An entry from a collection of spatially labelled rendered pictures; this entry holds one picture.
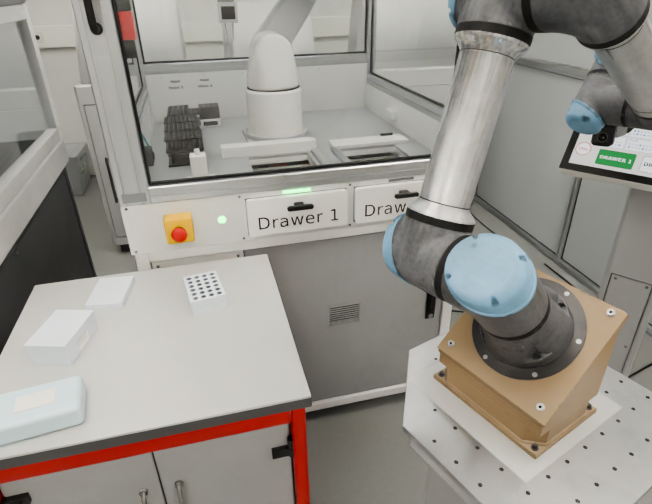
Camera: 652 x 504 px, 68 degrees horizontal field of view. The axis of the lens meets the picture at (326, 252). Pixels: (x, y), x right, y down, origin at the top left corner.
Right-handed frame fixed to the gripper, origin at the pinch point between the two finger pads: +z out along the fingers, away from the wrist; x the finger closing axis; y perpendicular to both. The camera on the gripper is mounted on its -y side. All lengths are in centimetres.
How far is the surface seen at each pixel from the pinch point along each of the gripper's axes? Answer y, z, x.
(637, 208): -6.5, 30.4, -7.9
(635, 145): 5.4, 14.7, -3.3
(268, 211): -51, -30, 71
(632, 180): -4.6, 14.7, -5.7
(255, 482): -109, -39, 34
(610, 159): 0.2, 14.7, 1.3
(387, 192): -32, -9, 50
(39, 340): -97, -73, 75
